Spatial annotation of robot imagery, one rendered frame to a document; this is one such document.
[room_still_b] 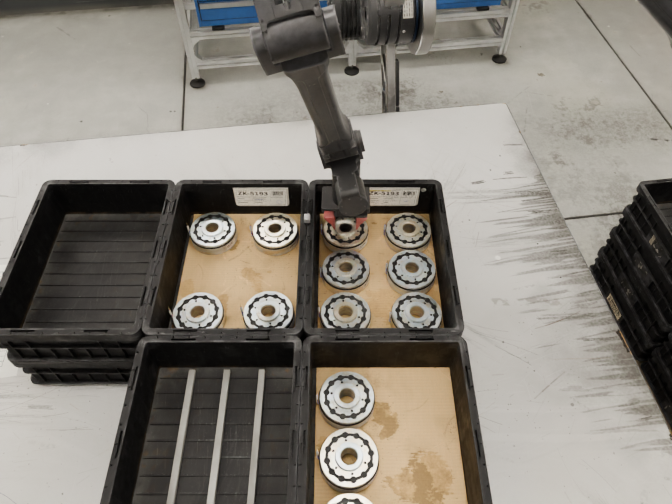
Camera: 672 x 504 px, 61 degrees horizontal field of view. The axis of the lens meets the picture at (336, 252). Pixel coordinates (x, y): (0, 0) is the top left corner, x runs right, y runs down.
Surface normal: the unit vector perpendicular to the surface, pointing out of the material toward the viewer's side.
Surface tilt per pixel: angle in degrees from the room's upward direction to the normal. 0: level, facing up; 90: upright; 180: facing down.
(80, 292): 0
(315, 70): 114
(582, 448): 0
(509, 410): 0
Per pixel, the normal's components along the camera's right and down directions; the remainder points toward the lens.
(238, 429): 0.00, -0.61
